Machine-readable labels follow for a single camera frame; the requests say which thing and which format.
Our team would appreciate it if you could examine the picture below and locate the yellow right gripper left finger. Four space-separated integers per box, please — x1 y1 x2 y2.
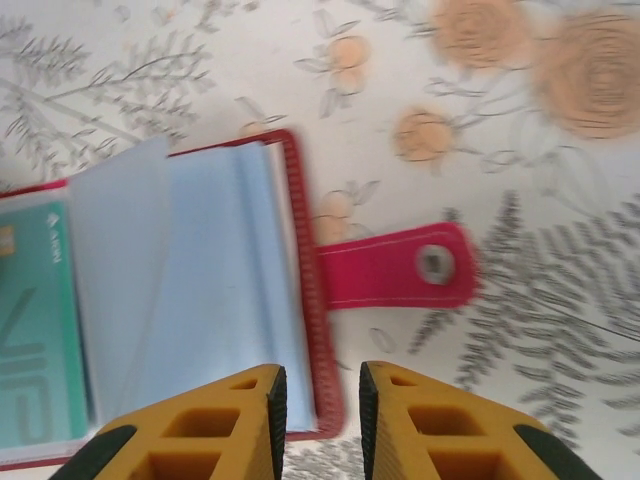
48 363 290 480

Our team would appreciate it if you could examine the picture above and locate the green credit card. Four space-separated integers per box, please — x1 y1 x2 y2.
0 199 97 450

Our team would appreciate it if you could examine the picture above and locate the red card holder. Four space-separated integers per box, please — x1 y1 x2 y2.
0 127 482 475

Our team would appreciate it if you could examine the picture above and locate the floral table mat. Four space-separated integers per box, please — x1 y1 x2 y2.
0 0 640 480

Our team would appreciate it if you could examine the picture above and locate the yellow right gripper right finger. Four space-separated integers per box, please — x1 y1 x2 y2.
358 360 604 480

